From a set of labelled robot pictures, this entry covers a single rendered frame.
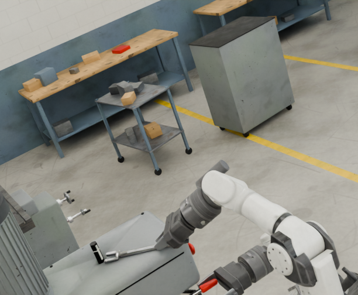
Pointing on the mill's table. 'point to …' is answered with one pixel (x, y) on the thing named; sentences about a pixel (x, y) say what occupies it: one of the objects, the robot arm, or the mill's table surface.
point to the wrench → (131, 252)
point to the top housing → (126, 264)
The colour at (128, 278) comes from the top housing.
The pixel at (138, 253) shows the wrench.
